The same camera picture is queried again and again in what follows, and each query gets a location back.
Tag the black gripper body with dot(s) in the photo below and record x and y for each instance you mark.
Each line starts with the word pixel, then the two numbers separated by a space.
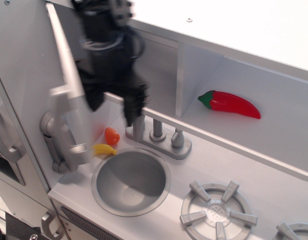
pixel 111 71

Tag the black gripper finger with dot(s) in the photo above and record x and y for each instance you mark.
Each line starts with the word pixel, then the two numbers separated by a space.
pixel 94 98
pixel 133 106

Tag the grey toy microwave door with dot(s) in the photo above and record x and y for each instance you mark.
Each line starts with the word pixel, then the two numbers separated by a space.
pixel 68 98

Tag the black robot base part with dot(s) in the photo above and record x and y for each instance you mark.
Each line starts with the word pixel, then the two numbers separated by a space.
pixel 15 229

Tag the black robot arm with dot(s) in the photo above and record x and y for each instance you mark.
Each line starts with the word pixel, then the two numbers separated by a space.
pixel 112 48

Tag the orange toy fruit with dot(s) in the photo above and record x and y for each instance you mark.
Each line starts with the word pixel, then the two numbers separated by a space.
pixel 112 137

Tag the yellow toy banana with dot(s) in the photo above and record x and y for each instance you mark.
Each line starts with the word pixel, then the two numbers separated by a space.
pixel 103 149

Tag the grey toy faucet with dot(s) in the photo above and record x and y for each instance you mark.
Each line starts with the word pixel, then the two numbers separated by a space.
pixel 152 134

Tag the silver round sink basin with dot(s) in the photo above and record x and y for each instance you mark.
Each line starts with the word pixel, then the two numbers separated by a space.
pixel 131 183

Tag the red toy chili pepper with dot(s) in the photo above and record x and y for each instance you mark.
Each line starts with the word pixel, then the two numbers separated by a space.
pixel 229 103

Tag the grey stove burner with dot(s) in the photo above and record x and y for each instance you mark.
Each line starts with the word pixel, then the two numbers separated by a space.
pixel 293 231
pixel 216 211

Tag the grey fridge door handle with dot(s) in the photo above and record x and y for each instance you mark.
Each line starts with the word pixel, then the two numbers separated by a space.
pixel 7 149

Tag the grey oven door handle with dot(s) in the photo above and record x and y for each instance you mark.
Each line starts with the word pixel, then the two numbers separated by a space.
pixel 52 227

